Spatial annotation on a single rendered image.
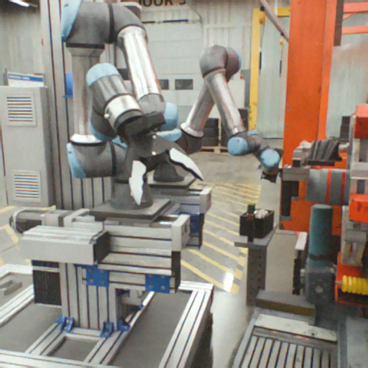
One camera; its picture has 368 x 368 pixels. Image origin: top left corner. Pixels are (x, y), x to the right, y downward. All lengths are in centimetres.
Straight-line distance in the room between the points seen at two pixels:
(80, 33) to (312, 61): 117
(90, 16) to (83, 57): 11
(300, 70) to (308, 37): 15
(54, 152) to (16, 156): 15
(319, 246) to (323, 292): 31
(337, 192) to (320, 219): 22
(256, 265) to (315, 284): 48
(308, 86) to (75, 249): 133
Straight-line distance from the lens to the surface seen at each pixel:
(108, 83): 92
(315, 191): 160
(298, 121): 207
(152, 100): 105
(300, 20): 210
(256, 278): 243
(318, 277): 201
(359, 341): 188
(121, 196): 136
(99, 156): 132
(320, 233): 179
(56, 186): 169
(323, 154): 144
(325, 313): 227
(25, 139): 167
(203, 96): 185
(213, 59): 170
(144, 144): 84
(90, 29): 127
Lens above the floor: 116
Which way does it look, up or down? 12 degrees down
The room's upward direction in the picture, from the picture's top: straight up
